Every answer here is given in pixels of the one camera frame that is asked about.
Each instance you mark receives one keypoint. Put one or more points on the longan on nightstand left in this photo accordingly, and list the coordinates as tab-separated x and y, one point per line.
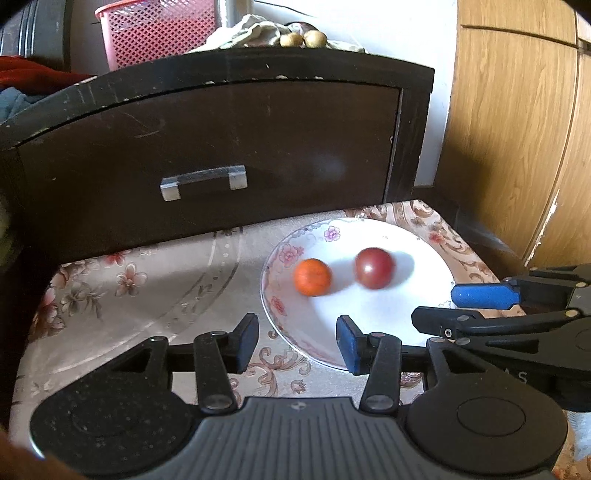
292	39

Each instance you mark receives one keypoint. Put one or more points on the white floral porcelain bowl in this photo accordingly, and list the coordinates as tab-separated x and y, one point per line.
307	324

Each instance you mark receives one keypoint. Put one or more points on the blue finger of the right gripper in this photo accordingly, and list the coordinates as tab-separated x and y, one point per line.
493	296
455	324

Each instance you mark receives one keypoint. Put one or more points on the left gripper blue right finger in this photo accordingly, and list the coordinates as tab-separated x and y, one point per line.
377	355

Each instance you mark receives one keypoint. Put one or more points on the floral beige tablecloth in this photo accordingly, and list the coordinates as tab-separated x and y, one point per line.
106	384

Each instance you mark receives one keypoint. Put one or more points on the dark wooden nightstand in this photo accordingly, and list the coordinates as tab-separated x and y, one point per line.
317	130

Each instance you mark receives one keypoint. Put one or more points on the longan on nightstand right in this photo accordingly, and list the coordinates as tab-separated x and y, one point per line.
315	39

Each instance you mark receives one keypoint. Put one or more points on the crumpled beige cloth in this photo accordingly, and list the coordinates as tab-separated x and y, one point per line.
254	31

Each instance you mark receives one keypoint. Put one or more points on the large dark red tomato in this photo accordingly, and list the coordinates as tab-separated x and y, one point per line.
374	268

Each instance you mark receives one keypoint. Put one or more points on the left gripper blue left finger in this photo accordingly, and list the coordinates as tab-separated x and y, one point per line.
217	354

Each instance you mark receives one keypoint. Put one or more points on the blue garment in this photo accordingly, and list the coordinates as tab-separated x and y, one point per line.
13	101

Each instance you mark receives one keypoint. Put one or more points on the red blanket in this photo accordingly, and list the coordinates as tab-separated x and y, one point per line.
32	78

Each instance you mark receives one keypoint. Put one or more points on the pink plastic basket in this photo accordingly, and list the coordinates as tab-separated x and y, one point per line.
140	31

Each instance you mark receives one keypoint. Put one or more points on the orange tangerine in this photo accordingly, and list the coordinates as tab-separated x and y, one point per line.
312	278

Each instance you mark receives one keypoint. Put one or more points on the wooden wardrobe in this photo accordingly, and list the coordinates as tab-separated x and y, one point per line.
516	155

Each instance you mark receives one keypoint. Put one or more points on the silver drawer handle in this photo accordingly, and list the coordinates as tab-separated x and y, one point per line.
204	182

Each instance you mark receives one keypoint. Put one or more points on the longan on nightstand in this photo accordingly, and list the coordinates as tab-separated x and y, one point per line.
315	39
292	39

